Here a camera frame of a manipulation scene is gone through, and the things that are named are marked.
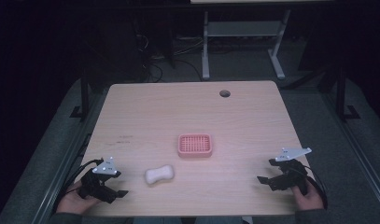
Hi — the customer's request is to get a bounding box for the person's right hand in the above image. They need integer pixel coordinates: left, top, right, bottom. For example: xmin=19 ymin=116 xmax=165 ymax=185
xmin=291 ymin=180 xmax=325 ymax=212

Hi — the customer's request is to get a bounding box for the white metal table frame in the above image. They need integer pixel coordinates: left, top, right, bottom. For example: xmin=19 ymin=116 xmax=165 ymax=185
xmin=201 ymin=8 xmax=292 ymax=81

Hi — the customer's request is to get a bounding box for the pink soap dish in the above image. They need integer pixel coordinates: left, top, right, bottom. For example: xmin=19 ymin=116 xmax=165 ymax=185
xmin=176 ymin=133 xmax=214 ymax=159

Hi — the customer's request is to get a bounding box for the person's left hand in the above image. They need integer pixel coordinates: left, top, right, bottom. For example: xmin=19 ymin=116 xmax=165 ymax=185
xmin=56 ymin=181 xmax=102 ymax=216

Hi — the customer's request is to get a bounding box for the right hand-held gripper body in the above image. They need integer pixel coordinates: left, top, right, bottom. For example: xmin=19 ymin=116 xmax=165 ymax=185
xmin=269 ymin=147 xmax=313 ymax=196

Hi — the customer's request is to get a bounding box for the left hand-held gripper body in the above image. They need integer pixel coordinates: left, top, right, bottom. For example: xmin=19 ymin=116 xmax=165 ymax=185
xmin=77 ymin=156 xmax=119 ymax=205

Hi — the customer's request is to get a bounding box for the white soap bar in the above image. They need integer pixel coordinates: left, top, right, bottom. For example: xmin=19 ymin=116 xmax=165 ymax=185
xmin=144 ymin=164 xmax=176 ymax=186

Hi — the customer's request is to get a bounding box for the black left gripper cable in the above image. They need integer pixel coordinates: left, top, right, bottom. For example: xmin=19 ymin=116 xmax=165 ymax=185
xmin=52 ymin=158 xmax=105 ymax=215

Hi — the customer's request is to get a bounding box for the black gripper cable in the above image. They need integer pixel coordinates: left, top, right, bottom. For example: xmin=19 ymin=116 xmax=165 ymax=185
xmin=289 ymin=163 xmax=330 ymax=211
xmin=52 ymin=158 xmax=105 ymax=215

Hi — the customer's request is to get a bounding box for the bundle of floor cables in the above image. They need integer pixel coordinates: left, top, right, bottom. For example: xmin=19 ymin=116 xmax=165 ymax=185
xmin=133 ymin=31 xmax=207 ymax=83

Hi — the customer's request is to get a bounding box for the black metal stand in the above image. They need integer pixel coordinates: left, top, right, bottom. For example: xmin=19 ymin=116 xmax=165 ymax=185
xmin=333 ymin=66 xmax=362 ymax=123
xmin=69 ymin=66 xmax=92 ymax=123

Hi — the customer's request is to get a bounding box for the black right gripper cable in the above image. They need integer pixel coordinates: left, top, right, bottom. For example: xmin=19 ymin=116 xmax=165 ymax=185
xmin=289 ymin=163 xmax=330 ymax=211

